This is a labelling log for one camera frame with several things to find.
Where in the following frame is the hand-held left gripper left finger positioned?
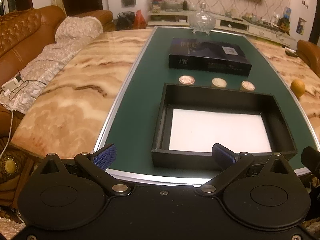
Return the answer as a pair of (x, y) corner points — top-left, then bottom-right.
(34, 144), (132, 197)

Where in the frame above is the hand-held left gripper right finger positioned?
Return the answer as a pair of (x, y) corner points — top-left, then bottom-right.
(196, 143), (299, 197)

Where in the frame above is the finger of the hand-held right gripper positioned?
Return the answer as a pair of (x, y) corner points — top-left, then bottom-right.
(301, 146), (320, 181)

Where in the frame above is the black box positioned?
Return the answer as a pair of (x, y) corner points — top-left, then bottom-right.
(151, 83), (298, 170)

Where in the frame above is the dark gift box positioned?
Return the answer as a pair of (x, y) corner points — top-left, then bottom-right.
(168, 37), (252, 77)

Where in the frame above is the marble desktop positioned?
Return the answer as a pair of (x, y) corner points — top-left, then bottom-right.
(10, 26), (320, 160)

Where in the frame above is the orange fruit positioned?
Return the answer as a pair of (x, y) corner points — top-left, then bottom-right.
(290, 79), (306, 97)

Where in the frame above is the brown leather chair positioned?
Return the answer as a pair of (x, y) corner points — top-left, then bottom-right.
(296, 39), (320, 78)

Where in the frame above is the lace blanket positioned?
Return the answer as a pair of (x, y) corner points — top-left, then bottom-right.
(0, 16), (103, 114)

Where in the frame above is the white charger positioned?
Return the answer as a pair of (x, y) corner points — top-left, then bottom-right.
(2, 77), (20, 92)

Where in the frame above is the white television cabinet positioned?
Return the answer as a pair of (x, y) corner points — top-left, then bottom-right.
(147, 9), (298, 48)

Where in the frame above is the glass candy jar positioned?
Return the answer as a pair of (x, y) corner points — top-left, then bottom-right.
(188, 2), (215, 34)

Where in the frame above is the black bag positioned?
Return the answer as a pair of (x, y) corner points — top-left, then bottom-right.
(117, 11), (135, 30)

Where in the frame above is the red plastic bag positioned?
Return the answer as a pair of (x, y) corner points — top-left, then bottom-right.
(132, 10), (147, 29)

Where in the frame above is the brown leather sofa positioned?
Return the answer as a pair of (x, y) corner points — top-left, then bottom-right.
(0, 5), (115, 130)

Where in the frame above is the clear plastic storage container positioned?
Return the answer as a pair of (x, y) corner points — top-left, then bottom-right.
(149, 0), (167, 14)

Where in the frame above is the green mat with silver frame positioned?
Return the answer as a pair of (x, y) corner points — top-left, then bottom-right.
(94, 26), (320, 184)

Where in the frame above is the white cable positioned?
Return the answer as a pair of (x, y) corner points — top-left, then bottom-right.
(0, 110), (13, 158)

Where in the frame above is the black cable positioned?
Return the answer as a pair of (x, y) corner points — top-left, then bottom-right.
(5, 69), (49, 98)

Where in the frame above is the blue wall photo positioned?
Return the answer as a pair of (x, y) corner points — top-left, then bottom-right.
(296, 17), (307, 35)

